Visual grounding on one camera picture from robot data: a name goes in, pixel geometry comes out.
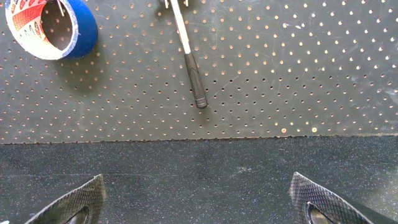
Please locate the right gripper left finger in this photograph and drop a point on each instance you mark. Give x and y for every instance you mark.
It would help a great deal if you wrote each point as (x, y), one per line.
(84, 202)

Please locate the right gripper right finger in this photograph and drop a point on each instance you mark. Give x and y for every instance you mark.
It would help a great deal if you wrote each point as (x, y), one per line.
(317, 196)

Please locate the hammer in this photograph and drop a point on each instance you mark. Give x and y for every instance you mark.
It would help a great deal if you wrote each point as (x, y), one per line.
(196, 81)

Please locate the roll of blue tape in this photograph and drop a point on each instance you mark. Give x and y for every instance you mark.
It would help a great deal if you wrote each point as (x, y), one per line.
(87, 34)

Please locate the black pegboard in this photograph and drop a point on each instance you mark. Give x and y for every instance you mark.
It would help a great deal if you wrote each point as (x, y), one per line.
(280, 93)

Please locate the metal hook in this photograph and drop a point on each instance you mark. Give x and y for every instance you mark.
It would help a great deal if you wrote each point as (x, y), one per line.
(166, 3)
(60, 8)

